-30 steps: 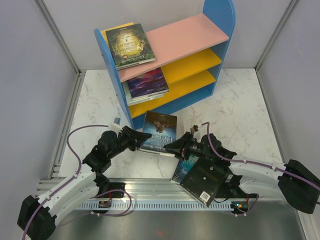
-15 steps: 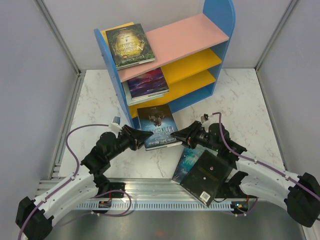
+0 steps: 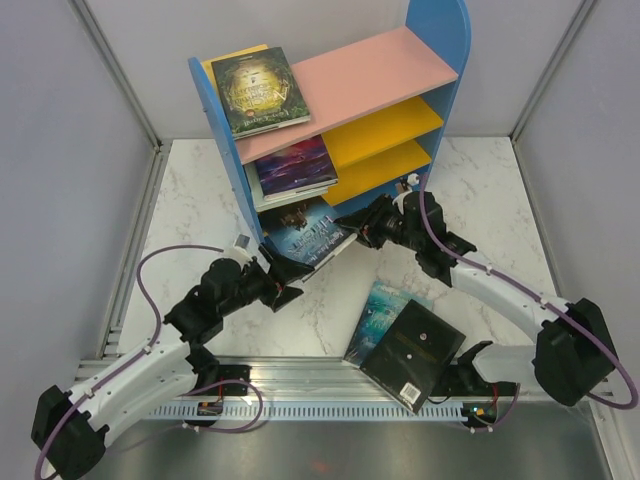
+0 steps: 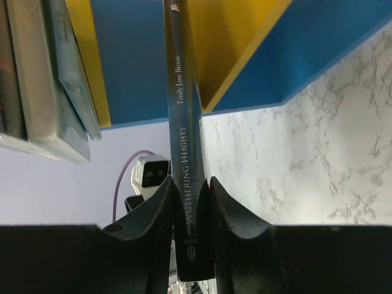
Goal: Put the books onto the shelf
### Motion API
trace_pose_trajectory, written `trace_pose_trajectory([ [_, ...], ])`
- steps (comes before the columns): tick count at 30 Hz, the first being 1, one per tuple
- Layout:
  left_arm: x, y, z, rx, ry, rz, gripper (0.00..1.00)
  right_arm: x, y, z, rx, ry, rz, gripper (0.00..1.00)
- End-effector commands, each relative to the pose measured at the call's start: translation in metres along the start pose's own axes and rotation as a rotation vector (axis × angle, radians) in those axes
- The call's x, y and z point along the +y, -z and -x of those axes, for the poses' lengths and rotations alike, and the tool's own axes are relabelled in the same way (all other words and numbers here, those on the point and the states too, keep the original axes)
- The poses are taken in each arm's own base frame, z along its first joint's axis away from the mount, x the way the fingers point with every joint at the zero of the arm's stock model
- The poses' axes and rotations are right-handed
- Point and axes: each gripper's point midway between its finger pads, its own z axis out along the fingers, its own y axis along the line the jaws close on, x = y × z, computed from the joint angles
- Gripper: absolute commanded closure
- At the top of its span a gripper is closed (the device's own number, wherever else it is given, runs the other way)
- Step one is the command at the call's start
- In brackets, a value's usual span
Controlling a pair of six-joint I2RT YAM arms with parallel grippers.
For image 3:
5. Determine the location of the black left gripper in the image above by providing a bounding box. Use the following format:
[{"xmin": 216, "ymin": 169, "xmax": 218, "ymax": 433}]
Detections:
[{"xmin": 219, "ymin": 243, "xmax": 314, "ymax": 317}]

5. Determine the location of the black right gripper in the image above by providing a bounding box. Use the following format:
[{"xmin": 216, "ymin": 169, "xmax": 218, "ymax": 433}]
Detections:
[{"xmin": 334, "ymin": 192, "xmax": 422, "ymax": 251}]

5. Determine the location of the dark blue Wuthering Heights book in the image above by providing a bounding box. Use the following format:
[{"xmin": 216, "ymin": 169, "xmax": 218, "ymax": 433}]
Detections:
[{"xmin": 258, "ymin": 196, "xmax": 356, "ymax": 270}]

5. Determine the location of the purple Robinson Crusoe book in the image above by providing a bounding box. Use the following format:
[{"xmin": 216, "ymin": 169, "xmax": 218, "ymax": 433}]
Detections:
[{"xmin": 251, "ymin": 135, "xmax": 338, "ymax": 200}]

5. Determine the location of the grey Great Gatsby book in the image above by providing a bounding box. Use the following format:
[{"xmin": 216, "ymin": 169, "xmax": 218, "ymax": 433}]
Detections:
[{"xmin": 244, "ymin": 165, "xmax": 328, "ymax": 213}]

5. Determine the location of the teal ocean cover book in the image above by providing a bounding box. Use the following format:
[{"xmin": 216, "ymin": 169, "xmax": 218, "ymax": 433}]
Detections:
[{"xmin": 343, "ymin": 280, "xmax": 433, "ymax": 368}]

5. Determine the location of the black book with barcode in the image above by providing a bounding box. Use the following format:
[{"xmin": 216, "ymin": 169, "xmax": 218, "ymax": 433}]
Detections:
[{"xmin": 360, "ymin": 300, "xmax": 466, "ymax": 414}]

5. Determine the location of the green Alice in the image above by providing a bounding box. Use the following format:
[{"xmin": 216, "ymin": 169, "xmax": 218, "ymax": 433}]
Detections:
[{"xmin": 211, "ymin": 47, "xmax": 311, "ymax": 139}]

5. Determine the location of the yellow book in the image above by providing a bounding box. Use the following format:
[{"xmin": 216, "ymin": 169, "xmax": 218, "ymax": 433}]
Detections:
[{"xmin": 201, "ymin": 44, "xmax": 268, "ymax": 70}]

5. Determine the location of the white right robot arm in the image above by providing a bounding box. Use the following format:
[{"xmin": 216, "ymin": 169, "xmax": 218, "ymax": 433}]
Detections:
[{"xmin": 336, "ymin": 191, "xmax": 618, "ymax": 406}]

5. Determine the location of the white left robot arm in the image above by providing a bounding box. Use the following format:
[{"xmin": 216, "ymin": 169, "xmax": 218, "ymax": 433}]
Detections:
[{"xmin": 31, "ymin": 244, "xmax": 314, "ymax": 479}]

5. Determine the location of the blue pink yellow bookshelf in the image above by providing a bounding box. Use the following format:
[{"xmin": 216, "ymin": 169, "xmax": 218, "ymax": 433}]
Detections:
[{"xmin": 188, "ymin": 1, "xmax": 471, "ymax": 242}]

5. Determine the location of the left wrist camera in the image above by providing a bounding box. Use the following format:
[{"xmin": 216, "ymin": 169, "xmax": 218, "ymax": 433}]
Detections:
[{"xmin": 223, "ymin": 234, "xmax": 252, "ymax": 266}]

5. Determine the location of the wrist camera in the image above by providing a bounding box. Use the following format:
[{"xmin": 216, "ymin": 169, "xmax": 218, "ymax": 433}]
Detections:
[
  {"xmin": 395, "ymin": 172, "xmax": 421, "ymax": 202},
  {"xmin": 223, "ymin": 234, "xmax": 252, "ymax": 266}
]

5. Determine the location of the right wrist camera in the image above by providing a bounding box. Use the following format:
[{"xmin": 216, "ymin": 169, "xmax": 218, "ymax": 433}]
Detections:
[{"xmin": 395, "ymin": 172, "xmax": 421, "ymax": 202}]

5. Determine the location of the aluminium mounting rail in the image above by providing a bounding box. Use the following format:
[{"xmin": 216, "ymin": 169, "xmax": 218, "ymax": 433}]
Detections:
[{"xmin": 74, "ymin": 354, "xmax": 616, "ymax": 396}]

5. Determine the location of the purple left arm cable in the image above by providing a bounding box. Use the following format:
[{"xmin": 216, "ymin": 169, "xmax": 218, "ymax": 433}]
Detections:
[{"xmin": 33, "ymin": 244, "xmax": 231, "ymax": 479}]

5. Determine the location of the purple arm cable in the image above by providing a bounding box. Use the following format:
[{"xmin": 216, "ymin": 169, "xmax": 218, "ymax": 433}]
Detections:
[
  {"xmin": 417, "ymin": 172, "xmax": 639, "ymax": 409},
  {"xmin": 33, "ymin": 244, "xmax": 231, "ymax": 479}
]

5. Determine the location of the white slotted cable duct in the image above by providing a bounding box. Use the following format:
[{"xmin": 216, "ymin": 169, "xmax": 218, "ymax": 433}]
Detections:
[{"xmin": 148, "ymin": 400, "xmax": 467, "ymax": 422}]

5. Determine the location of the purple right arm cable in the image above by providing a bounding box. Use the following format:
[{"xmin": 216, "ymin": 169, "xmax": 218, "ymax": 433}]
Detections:
[{"xmin": 417, "ymin": 172, "xmax": 639, "ymax": 409}]

